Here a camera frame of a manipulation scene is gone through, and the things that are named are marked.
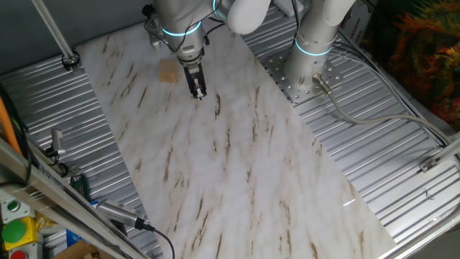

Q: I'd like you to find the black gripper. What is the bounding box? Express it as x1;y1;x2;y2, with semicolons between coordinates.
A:
181;59;208;101

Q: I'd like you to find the small wooden block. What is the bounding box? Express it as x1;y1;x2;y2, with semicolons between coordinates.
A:
158;58;180;84

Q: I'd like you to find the white marble pattern mat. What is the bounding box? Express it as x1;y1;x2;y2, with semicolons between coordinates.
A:
74;0;397;259

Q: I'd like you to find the white power strip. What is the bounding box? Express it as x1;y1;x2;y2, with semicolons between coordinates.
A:
272;0;305;18

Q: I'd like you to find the black pole foot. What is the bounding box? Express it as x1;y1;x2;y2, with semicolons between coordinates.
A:
61;50;82;72

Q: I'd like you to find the green hex key set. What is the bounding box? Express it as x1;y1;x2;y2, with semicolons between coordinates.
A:
70;173;91;202

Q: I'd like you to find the white box red print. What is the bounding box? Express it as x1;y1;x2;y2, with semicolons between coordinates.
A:
339;0;377;42

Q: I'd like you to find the blue tissue pack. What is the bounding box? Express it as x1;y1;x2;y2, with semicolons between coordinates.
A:
66;228;86;249

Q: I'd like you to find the brown cardboard box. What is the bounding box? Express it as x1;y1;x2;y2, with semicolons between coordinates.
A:
53;240;116;259

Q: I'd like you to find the white box small green button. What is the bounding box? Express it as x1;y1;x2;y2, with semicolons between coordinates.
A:
0;196;37;224

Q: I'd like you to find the colourful orange green cloth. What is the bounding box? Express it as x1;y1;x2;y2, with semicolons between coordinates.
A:
359;0;460;132

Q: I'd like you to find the yellow box green push button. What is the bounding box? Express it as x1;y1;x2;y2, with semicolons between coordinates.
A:
1;217;40;252

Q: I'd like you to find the grey box red button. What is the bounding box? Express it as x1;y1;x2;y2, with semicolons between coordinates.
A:
6;242;44;259

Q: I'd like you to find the short aluminium profile bar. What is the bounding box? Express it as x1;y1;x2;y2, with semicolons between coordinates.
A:
429;131;460;165

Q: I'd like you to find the silver wrist bracket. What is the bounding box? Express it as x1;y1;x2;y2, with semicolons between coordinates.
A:
146;19;167;50

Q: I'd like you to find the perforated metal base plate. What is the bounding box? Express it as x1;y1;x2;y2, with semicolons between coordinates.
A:
259;45;346;106

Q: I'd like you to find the black camera cable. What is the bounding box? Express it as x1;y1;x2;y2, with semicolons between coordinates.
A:
134;217;176;259

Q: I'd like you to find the silver ribbed camera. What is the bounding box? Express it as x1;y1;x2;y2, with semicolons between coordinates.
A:
95;199;147;231

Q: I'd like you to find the small silver camera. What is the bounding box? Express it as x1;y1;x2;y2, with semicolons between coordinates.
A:
50;128;68;158

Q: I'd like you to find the metal camera mount clamp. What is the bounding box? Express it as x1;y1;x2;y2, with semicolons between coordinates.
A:
45;147;79;178

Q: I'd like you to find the aluminium frame pole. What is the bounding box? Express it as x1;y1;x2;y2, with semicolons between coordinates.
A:
30;0;76;60

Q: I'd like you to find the grey cable with metal plug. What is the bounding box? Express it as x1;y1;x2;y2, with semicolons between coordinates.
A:
311;73;454;145

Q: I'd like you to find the aluminium frame beam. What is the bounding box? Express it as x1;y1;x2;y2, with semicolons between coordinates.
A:
0;138;148;259

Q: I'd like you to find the orange cable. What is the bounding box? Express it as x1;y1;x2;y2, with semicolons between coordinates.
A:
0;96;23;155

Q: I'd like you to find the small metal corner bracket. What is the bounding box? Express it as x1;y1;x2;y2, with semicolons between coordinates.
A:
419;158;439;173

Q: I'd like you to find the aluminium table edge rail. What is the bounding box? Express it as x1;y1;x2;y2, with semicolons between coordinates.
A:
377;208;460;259

